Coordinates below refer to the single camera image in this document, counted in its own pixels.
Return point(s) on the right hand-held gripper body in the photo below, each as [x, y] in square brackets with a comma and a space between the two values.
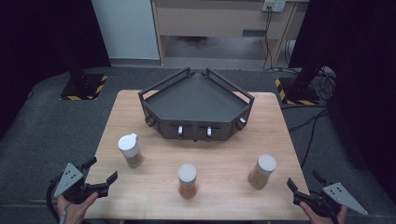
[341, 196]

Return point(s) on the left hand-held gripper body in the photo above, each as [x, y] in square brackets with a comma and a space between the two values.
[70, 180]

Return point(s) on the tan spice jar white lid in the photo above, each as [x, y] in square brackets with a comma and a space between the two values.
[264, 169]

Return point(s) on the brown spice jar flip lid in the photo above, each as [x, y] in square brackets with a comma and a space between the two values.
[129, 147]

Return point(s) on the orange spice jar white lid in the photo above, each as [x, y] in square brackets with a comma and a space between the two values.
[187, 179]

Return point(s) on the dark grey corner spice rack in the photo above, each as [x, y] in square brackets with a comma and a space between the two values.
[196, 99]

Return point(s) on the person's right hand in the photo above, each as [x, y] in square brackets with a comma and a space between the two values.
[327, 220]

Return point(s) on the person's left hand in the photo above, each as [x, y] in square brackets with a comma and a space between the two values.
[74, 213]

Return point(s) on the black stand with striped base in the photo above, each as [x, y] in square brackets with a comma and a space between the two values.
[300, 90]
[82, 85]

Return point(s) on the black curtain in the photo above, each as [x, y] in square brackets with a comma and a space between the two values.
[364, 77]
[34, 46]

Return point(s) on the white panel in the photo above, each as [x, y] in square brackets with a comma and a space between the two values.
[127, 28]

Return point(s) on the grey cabinet label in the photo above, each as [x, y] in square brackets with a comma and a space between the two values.
[254, 33]

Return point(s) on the wooden cabinet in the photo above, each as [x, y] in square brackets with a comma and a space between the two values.
[211, 21]

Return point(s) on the white wall socket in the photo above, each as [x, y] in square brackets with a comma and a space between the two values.
[274, 5]

